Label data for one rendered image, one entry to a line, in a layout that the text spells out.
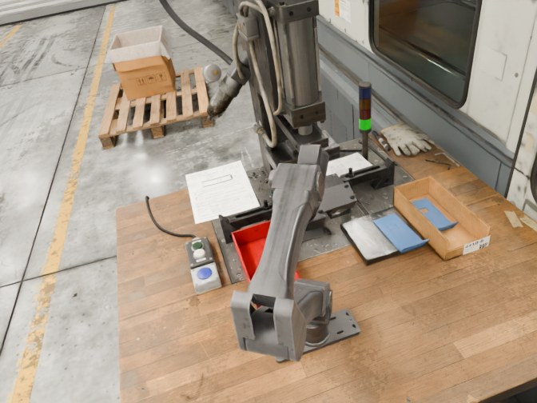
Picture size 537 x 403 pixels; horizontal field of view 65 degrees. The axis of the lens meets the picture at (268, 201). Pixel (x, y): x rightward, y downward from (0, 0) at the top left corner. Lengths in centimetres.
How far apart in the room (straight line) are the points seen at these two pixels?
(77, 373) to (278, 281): 183
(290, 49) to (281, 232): 50
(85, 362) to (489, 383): 185
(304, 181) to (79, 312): 206
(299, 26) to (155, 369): 82
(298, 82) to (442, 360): 68
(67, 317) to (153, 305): 148
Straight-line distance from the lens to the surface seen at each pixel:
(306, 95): 106
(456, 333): 104
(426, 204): 132
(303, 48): 102
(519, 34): 140
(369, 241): 118
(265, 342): 66
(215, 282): 113
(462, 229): 127
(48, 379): 242
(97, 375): 230
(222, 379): 99
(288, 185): 69
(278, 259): 63
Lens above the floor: 174
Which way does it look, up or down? 38 degrees down
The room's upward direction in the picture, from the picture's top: 10 degrees counter-clockwise
